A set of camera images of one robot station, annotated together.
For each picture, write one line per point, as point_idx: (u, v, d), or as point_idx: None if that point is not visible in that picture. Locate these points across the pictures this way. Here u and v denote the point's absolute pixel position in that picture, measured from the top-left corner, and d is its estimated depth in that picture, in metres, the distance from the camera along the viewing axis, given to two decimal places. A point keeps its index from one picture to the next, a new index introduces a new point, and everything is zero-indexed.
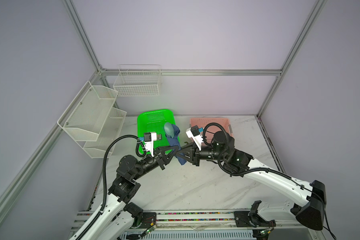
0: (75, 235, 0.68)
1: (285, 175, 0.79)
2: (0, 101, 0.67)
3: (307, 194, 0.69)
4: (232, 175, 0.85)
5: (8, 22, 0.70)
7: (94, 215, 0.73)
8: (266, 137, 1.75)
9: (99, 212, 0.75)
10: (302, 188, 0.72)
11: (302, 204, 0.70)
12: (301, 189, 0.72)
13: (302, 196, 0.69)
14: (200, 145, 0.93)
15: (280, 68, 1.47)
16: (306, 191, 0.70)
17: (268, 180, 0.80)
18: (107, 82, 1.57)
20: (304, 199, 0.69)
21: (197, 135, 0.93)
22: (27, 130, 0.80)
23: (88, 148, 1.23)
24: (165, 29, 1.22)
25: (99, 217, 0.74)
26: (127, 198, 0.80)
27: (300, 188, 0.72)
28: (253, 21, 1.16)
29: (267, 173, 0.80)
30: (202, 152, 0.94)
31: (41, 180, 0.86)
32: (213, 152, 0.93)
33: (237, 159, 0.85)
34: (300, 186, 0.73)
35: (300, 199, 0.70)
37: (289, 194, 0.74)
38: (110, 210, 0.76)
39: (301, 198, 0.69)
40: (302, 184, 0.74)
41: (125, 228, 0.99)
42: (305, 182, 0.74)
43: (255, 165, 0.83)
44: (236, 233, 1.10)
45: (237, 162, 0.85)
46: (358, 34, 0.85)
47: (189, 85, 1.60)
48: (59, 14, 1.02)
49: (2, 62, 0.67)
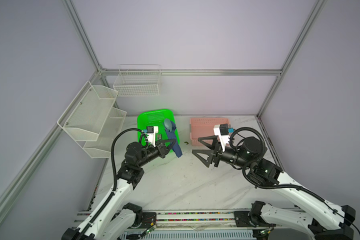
0: (90, 216, 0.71)
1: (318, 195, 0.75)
2: (0, 100, 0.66)
3: (339, 220, 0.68)
4: (257, 186, 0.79)
5: (7, 22, 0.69)
7: (107, 196, 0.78)
8: (266, 137, 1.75)
9: (112, 192, 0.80)
10: (334, 213, 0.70)
11: (329, 227, 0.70)
12: (333, 213, 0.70)
13: (335, 221, 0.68)
14: (224, 146, 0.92)
15: (280, 68, 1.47)
16: (339, 217, 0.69)
17: (297, 198, 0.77)
18: (107, 82, 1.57)
20: (336, 224, 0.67)
21: (224, 135, 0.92)
22: (27, 130, 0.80)
23: (88, 148, 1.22)
24: (165, 29, 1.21)
25: (111, 197, 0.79)
26: (135, 183, 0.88)
27: (333, 213, 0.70)
28: (253, 21, 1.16)
29: (298, 191, 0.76)
30: (224, 154, 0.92)
31: (41, 180, 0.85)
32: (236, 156, 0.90)
33: (265, 171, 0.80)
34: (332, 210, 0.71)
35: (331, 224, 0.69)
37: (318, 215, 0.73)
38: (121, 191, 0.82)
39: (332, 223, 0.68)
40: (335, 208, 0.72)
41: (129, 222, 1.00)
42: (336, 206, 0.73)
43: (285, 181, 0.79)
44: (236, 233, 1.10)
45: (265, 173, 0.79)
46: (358, 35, 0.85)
47: (189, 85, 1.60)
48: (59, 13, 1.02)
49: (1, 61, 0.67)
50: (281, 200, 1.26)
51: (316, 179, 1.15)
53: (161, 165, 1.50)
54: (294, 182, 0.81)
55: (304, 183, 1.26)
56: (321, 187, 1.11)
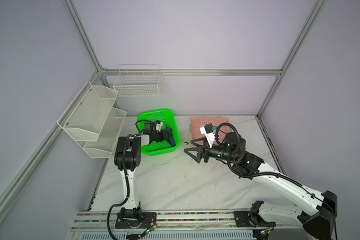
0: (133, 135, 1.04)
1: (296, 182, 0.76)
2: (1, 100, 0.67)
3: (317, 204, 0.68)
4: (240, 176, 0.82)
5: (7, 22, 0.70)
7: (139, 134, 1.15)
8: (266, 137, 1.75)
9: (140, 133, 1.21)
10: (312, 197, 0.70)
11: (311, 213, 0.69)
12: (311, 198, 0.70)
13: (312, 205, 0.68)
14: (211, 143, 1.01)
15: (280, 69, 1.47)
16: (317, 200, 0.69)
17: (277, 185, 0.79)
18: (107, 82, 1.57)
20: (314, 208, 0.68)
21: (209, 133, 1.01)
22: (28, 130, 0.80)
23: (88, 148, 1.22)
24: (166, 30, 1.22)
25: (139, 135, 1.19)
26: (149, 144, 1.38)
27: (311, 197, 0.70)
28: (253, 20, 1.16)
29: (277, 178, 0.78)
30: (212, 150, 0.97)
31: (41, 180, 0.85)
32: (222, 152, 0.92)
33: (247, 162, 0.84)
34: (310, 194, 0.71)
35: (310, 208, 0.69)
37: (298, 201, 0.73)
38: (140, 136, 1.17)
39: (311, 207, 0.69)
40: (313, 192, 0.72)
41: (131, 199, 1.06)
42: (316, 191, 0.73)
43: (266, 170, 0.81)
44: (236, 233, 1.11)
45: (247, 164, 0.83)
46: (358, 34, 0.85)
47: (189, 85, 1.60)
48: (59, 13, 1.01)
49: (2, 61, 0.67)
50: (281, 200, 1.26)
51: (315, 179, 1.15)
53: (161, 165, 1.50)
54: (275, 170, 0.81)
55: (304, 183, 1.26)
56: (320, 187, 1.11)
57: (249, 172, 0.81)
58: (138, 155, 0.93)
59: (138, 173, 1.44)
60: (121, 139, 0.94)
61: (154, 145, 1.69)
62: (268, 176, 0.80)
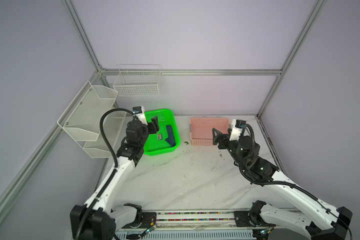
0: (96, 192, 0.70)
1: (312, 195, 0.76)
2: (1, 100, 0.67)
3: (332, 219, 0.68)
4: (252, 182, 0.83)
5: (8, 22, 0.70)
7: (110, 173, 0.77)
8: (266, 137, 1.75)
9: (114, 170, 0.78)
10: (327, 212, 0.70)
11: (324, 227, 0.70)
12: (326, 213, 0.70)
13: (327, 220, 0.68)
14: (233, 137, 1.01)
15: (280, 68, 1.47)
16: (332, 216, 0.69)
17: (291, 196, 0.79)
18: (106, 82, 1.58)
20: (328, 223, 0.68)
21: (236, 128, 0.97)
22: (29, 130, 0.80)
23: (88, 148, 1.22)
24: (165, 29, 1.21)
25: (116, 172, 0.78)
26: (136, 160, 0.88)
27: (326, 212, 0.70)
28: (253, 21, 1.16)
29: (292, 189, 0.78)
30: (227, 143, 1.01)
31: (40, 180, 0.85)
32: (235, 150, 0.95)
33: (261, 168, 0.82)
34: (325, 209, 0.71)
35: (324, 223, 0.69)
37: (312, 214, 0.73)
38: (108, 194, 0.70)
39: (325, 222, 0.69)
40: (328, 208, 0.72)
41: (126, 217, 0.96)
42: (331, 206, 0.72)
43: (279, 178, 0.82)
44: (235, 233, 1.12)
45: (260, 171, 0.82)
46: (358, 35, 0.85)
47: (188, 85, 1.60)
48: (59, 14, 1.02)
49: (2, 61, 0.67)
50: (281, 200, 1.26)
51: (315, 180, 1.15)
53: (161, 165, 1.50)
54: (289, 180, 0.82)
55: (304, 183, 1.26)
56: (320, 187, 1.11)
57: (261, 178, 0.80)
58: (106, 228, 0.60)
59: (138, 173, 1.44)
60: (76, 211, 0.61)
61: (154, 145, 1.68)
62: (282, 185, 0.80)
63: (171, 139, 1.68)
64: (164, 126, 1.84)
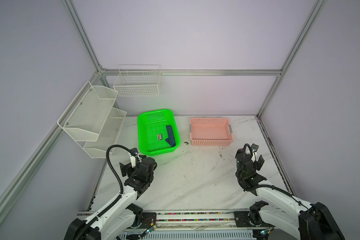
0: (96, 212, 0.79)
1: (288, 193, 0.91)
2: (1, 100, 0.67)
3: (301, 209, 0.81)
4: (245, 189, 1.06)
5: (8, 22, 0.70)
7: (115, 198, 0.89)
8: (266, 137, 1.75)
9: (119, 196, 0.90)
10: (299, 204, 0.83)
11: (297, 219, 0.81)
12: (298, 205, 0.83)
13: (296, 209, 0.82)
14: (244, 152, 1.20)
15: (280, 69, 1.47)
16: (302, 207, 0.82)
17: (272, 196, 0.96)
18: (107, 83, 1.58)
20: (297, 212, 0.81)
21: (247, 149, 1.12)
22: (29, 130, 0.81)
23: (88, 148, 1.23)
24: (165, 30, 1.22)
25: (120, 198, 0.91)
26: (139, 193, 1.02)
27: (298, 204, 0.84)
28: (253, 21, 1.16)
29: (272, 190, 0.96)
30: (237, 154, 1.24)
31: (40, 181, 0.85)
32: None
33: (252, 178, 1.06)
34: (298, 202, 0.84)
35: (295, 213, 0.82)
37: (288, 208, 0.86)
38: (107, 216, 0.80)
39: (295, 211, 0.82)
40: (302, 201, 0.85)
41: (124, 226, 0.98)
42: (305, 201, 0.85)
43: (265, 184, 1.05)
44: (236, 233, 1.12)
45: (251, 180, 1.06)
46: (358, 34, 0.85)
47: (188, 85, 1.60)
48: (59, 14, 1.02)
49: (2, 61, 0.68)
50: None
51: (315, 180, 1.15)
53: (161, 165, 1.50)
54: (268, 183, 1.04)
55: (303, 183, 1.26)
56: (320, 188, 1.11)
57: (252, 187, 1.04)
58: None
59: None
60: (74, 225, 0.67)
61: (154, 145, 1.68)
62: (265, 188, 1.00)
63: (170, 139, 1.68)
64: (164, 126, 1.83)
